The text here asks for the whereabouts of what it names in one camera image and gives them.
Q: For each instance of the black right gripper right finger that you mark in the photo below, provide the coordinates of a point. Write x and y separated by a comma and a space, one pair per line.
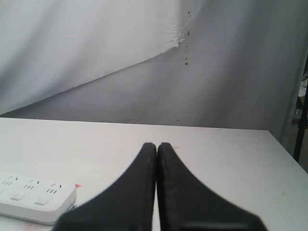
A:
185, 204

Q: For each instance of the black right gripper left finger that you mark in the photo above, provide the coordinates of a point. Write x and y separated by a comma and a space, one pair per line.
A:
126, 205

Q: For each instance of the black stand pole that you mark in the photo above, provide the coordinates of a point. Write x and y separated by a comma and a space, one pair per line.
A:
302, 100

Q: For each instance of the white backdrop cloth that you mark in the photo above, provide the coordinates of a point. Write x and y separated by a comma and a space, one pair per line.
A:
206, 63

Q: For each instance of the white power strip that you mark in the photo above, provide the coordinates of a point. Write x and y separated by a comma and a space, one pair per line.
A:
33, 199

